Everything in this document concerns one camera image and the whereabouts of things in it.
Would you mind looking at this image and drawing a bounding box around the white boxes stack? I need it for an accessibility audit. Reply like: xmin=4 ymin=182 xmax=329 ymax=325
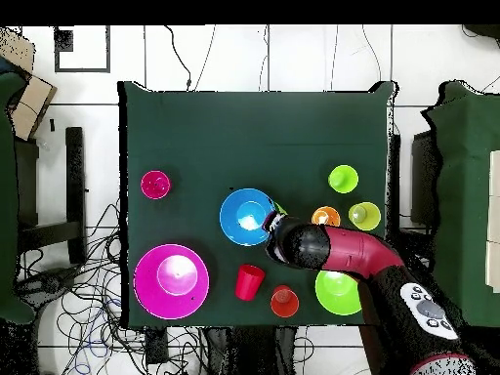
xmin=484 ymin=149 xmax=500 ymax=294

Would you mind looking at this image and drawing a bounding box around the large pink plastic bowl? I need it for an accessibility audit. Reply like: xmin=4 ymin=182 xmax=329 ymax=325
xmin=133 ymin=243 xmax=211 ymax=320

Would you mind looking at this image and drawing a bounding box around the black floor cable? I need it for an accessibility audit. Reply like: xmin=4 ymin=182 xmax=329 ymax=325
xmin=163 ymin=24 xmax=193 ymax=92

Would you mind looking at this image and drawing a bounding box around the dark green tablecloth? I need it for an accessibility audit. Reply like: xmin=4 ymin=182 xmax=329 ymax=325
xmin=116 ymin=80 xmax=399 ymax=329

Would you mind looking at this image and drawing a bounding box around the magenta plastic cup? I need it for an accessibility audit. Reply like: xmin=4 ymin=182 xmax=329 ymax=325
xmin=140 ymin=170 xmax=172 ymax=201

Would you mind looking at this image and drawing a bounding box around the green cloth covered table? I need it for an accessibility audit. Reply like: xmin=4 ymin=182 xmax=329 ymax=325
xmin=0 ymin=71 xmax=36 ymax=325
xmin=420 ymin=80 xmax=500 ymax=329

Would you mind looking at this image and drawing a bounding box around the grey base with black knob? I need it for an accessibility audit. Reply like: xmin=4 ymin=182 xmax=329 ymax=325
xmin=15 ymin=265 xmax=81 ymax=310

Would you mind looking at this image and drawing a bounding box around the black box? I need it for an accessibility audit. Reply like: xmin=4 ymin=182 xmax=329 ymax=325
xmin=409 ymin=130 xmax=440 ymax=228

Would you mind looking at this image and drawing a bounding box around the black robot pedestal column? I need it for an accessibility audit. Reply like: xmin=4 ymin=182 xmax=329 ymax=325
xmin=204 ymin=326 xmax=299 ymax=375

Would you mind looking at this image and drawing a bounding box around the blue plastic bowl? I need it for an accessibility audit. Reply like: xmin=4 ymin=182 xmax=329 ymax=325
xmin=219 ymin=187 xmax=277 ymax=247

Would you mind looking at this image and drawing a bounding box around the light green plastic cup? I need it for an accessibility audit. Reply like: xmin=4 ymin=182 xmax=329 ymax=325
xmin=327 ymin=164 xmax=359 ymax=195

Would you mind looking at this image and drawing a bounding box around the black stand frame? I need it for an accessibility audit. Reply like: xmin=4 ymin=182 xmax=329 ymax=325
xmin=15 ymin=126 xmax=88 ymax=267

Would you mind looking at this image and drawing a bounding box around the large green plastic bowl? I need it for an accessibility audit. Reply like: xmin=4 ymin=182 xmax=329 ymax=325
xmin=314 ymin=269 xmax=364 ymax=316

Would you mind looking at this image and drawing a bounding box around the red-orange plastic cup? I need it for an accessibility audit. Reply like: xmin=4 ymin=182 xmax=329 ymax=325
xmin=270 ymin=284 xmax=301 ymax=318

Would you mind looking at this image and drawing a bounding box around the red plastic cup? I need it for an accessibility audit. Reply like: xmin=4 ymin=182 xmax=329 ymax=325
xmin=234 ymin=264 xmax=267 ymax=302

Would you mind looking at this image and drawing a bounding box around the yellow plastic cup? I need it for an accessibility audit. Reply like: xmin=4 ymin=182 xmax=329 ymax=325
xmin=348 ymin=201 xmax=382 ymax=232

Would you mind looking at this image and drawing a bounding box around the orange plastic cup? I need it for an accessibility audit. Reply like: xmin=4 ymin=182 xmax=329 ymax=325
xmin=311 ymin=205 xmax=342 ymax=228

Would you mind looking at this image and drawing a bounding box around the brown cardboard box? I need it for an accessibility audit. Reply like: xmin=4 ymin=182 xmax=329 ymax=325
xmin=0 ymin=26 xmax=59 ymax=142

